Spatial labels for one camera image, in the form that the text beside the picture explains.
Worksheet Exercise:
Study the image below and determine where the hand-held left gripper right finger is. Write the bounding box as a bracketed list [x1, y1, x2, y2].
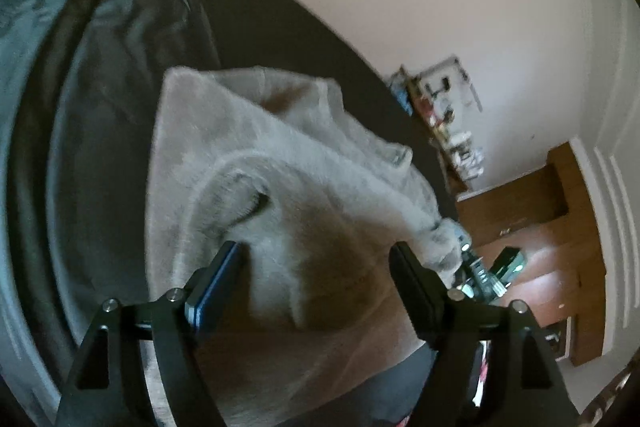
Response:
[389, 241, 581, 427]

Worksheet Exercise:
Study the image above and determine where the cluttered wooden shelf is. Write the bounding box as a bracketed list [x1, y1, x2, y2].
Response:
[390, 67, 573, 249]

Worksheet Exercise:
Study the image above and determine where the grey fleece sweater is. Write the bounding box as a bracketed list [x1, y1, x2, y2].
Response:
[142, 66, 473, 427]

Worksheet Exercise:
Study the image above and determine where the white moulded trim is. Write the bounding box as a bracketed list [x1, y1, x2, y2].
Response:
[570, 136, 640, 358]

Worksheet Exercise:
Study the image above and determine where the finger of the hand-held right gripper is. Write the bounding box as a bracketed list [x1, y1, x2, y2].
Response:
[456, 239, 493, 301]

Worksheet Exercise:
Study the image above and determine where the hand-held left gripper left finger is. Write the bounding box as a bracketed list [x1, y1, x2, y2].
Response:
[55, 240, 245, 427]

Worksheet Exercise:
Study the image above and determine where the blue-grey quilt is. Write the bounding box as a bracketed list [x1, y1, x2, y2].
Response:
[0, 0, 223, 403]

